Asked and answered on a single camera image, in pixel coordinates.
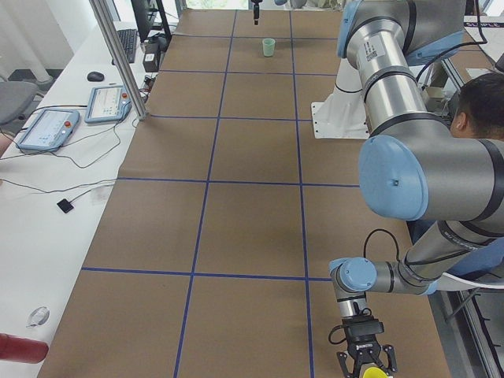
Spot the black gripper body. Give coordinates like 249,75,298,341
343,316,384,364

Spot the yellow plastic cup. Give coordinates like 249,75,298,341
362,366,388,378

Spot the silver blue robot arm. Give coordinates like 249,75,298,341
329,1,503,377

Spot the green plastic cup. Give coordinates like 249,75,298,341
262,38,276,57

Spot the person in blue shirt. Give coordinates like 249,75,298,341
409,72,504,276

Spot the small black square device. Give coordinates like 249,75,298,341
57,198,74,213

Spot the red cylinder bottle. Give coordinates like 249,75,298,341
1,333,49,364

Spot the far teach pendant tablet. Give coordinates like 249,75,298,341
84,85,132,124

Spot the teach pendant tablet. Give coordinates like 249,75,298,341
16,109,80,153
84,85,132,124

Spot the black box with label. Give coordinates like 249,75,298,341
143,43,161,72

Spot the near teach pendant tablet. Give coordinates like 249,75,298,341
16,109,80,153

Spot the black computer mouse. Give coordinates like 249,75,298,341
87,71,105,82

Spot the black keyboard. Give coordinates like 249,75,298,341
117,28,139,64

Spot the black computer monitor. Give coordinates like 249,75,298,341
131,0,172,42

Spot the grey office chair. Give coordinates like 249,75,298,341
1,74,54,126

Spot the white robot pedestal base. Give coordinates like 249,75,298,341
311,58,369,139

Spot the aluminium frame post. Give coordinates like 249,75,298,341
89,0,147,121

